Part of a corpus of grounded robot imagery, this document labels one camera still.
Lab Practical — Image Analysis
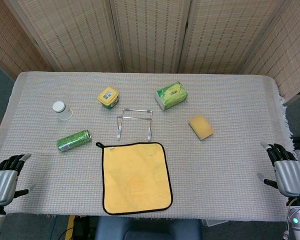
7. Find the green tissue pack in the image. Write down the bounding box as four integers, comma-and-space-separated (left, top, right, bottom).
154, 80, 189, 112

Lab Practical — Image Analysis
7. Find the beige woven tablecloth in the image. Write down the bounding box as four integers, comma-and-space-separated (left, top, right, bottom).
0, 71, 300, 223

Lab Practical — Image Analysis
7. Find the green drink can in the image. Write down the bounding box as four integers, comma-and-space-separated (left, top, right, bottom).
56, 129, 93, 153

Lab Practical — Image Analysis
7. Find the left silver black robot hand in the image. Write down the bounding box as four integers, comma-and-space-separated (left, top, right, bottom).
0, 153, 36, 207

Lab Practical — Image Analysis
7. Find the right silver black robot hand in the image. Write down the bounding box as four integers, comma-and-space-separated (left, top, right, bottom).
256, 141, 300, 199

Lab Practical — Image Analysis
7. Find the woven folding screen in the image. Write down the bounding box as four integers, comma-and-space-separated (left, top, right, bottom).
0, 0, 300, 106

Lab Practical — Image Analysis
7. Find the yellow sponge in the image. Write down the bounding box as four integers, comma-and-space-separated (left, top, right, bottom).
188, 114, 214, 141

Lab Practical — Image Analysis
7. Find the white paper cup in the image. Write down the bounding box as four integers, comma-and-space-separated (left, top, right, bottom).
52, 100, 74, 121

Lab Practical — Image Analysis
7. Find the metal wire rack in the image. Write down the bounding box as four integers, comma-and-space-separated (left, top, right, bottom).
115, 108, 155, 143

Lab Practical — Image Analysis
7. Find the blue padded seat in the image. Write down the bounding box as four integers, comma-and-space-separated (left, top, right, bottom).
94, 216, 203, 240

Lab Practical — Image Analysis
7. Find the yellow cloth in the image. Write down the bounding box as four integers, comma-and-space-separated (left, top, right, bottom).
95, 141, 174, 216

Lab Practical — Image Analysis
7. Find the green tub with yellow lid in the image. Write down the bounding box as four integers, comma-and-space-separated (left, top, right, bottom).
97, 86, 120, 110

